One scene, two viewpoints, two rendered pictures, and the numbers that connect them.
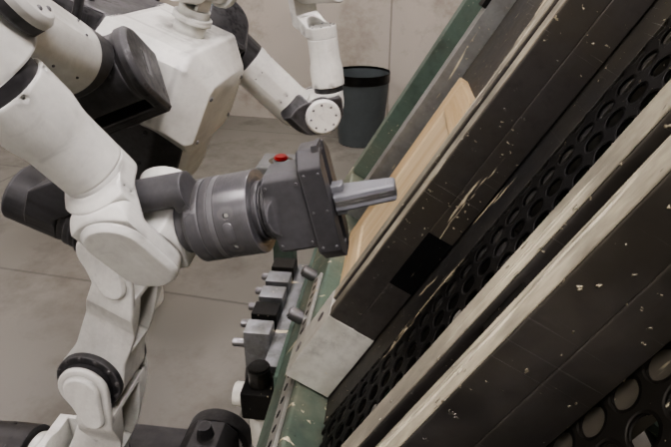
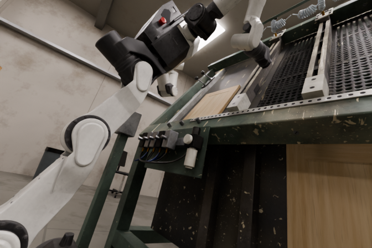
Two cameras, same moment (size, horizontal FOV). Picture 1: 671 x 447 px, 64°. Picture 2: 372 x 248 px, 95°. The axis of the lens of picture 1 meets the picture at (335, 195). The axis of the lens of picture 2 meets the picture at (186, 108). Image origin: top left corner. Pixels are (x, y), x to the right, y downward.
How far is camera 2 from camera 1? 1.21 m
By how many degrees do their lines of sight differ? 64
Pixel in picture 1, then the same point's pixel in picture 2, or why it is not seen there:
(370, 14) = not seen: hidden behind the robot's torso
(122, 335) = (124, 113)
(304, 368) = (240, 105)
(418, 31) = not seen: hidden behind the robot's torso
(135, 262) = (258, 36)
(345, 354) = (247, 104)
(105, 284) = (142, 82)
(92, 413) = (91, 150)
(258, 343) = (174, 136)
